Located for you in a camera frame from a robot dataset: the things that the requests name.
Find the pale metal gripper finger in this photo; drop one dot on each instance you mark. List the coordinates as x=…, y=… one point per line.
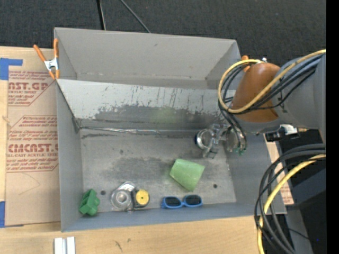
x=217, y=130
x=212, y=150

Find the light green plastic cup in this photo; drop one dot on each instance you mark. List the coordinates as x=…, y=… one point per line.
x=186, y=174

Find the blue sunglasses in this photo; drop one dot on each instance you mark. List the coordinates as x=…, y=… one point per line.
x=192, y=200

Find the grey metal bin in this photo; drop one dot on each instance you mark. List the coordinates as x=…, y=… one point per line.
x=148, y=152

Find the yellow and black round disc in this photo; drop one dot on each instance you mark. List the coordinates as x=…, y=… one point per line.
x=141, y=198

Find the clear glass lid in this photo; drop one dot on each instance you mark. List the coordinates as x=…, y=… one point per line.
x=121, y=197

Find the green plastic toy piece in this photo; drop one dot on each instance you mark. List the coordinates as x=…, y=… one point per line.
x=90, y=203

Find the brown cardboard board red print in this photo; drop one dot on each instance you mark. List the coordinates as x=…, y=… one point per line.
x=31, y=141

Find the black cylinder on white bracket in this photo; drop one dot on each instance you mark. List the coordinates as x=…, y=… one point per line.
x=275, y=135

